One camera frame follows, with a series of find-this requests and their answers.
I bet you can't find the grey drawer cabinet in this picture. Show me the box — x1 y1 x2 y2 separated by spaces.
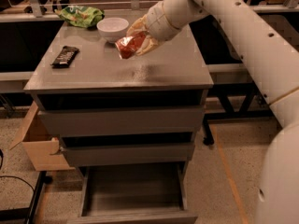
23 9 215 210

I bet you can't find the brown cardboard box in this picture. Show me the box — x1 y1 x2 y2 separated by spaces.
9 102 73 171

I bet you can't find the grey top drawer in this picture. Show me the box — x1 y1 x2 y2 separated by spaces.
38 106 204 137

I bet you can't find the grey open bottom drawer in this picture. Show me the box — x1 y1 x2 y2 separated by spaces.
67 162 197 224

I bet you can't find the white ceramic bowl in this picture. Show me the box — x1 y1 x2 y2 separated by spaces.
96 17 129 43

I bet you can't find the dark chocolate bar wrapper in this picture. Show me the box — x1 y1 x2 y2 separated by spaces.
51 46 79 68

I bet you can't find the grey metal railing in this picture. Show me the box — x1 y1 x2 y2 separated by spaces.
0 0 299 23

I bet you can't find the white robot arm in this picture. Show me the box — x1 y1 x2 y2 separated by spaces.
127 0 299 224

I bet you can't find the green chip bag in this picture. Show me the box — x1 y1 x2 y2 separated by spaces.
55 6 105 28

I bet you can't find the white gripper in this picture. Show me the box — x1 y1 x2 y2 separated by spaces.
126 1 180 56

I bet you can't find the black metal table frame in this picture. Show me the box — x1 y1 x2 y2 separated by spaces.
0 171 53 224

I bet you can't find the black cable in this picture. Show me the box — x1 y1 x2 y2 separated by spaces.
0 147 36 194

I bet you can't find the grey middle drawer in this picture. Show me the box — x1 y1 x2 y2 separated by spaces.
62 143 194 167

